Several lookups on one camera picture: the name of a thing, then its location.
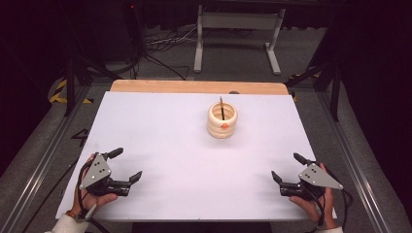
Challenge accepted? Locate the metal stand frame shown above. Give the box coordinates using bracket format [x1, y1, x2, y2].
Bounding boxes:
[192, 4, 287, 76]

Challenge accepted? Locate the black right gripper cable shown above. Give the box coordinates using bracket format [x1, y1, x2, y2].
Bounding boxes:
[310, 168, 354, 227]

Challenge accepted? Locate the grey wrist strap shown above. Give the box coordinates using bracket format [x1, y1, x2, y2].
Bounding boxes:
[76, 203, 98, 224]

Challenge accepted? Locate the bundle of floor cables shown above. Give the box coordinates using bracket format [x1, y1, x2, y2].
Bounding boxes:
[142, 25, 198, 82]

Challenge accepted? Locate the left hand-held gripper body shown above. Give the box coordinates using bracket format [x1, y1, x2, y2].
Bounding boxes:
[79, 152, 132, 198]

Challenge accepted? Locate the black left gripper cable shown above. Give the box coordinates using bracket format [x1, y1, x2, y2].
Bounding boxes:
[77, 154, 111, 233]

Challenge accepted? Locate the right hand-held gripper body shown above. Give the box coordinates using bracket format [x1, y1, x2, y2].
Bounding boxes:
[279, 162, 344, 200]

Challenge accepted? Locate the white table sheet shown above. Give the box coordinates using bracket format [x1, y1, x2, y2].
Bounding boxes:
[55, 91, 338, 222]

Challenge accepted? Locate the person's right hand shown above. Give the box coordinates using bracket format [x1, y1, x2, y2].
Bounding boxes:
[289, 188, 339, 230]

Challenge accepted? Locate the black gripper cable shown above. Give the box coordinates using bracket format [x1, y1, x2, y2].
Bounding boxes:
[77, 154, 111, 233]
[310, 168, 354, 227]

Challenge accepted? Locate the person's left hand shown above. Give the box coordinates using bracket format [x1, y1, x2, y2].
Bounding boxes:
[71, 153, 120, 217]

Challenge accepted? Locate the thin black floor cable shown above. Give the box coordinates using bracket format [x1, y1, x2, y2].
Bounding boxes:
[20, 157, 81, 233]

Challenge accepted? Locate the aluminium floor rail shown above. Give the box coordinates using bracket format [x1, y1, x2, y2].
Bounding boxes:
[0, 85, 93, 233]
[315, 91, 393, 233]

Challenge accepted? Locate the cream ringed pen holder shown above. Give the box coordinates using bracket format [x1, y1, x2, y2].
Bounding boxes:
[206, 101, 239, 140]

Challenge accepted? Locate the black box with red light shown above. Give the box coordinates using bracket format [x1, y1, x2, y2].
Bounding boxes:
[124, 1, 145, 61]

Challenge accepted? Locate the black metal stand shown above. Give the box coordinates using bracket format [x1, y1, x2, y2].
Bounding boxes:
[62, 54, 124, 117]
[285, 61, 343, 122]

